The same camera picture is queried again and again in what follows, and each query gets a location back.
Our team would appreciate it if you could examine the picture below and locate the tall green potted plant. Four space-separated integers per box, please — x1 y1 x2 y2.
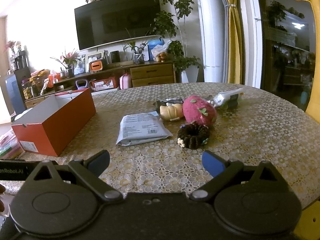
151 0 202 83

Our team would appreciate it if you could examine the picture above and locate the red white storage box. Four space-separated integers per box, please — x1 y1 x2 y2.
89 77 118 92

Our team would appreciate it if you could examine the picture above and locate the blue bag on cabinet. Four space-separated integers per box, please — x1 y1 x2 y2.
148 38 164 61

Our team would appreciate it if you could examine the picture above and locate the wooden tv cabinet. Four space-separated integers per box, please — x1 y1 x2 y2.
25 61 176 108

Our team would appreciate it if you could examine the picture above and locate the red cardboard box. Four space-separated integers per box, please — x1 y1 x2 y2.
11 88 96 157

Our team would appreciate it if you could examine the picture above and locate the tan toy bread loaf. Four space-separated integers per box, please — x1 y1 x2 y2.
159 103 184 121

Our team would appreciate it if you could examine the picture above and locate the white plastic bag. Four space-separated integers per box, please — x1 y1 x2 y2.
152 40 172 62

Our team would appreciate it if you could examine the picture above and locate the pink strawberry plush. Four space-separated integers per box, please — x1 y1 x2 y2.
183 95 217 126

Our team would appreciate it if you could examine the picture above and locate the yellow curtain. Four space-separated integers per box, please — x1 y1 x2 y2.
226 0 242 84

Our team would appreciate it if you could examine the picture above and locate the person's left hand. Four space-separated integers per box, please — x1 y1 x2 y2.
0 185 5 213

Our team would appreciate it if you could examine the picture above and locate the small potted orchid plant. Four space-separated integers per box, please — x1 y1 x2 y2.
123 40 148 64

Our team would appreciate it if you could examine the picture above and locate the purple kettlebell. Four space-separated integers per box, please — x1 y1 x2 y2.
75 79 89 90

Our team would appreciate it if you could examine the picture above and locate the black flat television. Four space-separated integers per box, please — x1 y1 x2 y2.
74 0 161 50

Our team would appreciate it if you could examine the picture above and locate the white green tube package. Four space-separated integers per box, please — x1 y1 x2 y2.
206 88 244 109

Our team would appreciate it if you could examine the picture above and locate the yellow giraffe figure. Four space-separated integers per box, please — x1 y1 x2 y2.
291 0 320 124

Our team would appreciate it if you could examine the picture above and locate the black speaker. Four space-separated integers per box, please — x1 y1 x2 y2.
110 50 121 63

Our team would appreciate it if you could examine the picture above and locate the dark brown hair scrunchie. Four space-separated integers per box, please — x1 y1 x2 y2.
177 123 210 150

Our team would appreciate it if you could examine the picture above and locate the pink flower vase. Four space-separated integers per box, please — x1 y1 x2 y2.
52 49 80 77

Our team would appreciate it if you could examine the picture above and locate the white standing air conditioner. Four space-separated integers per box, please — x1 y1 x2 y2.
197 0 225 83

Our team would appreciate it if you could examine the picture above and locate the orange retro radio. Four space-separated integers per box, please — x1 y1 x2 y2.
89 60 104 72

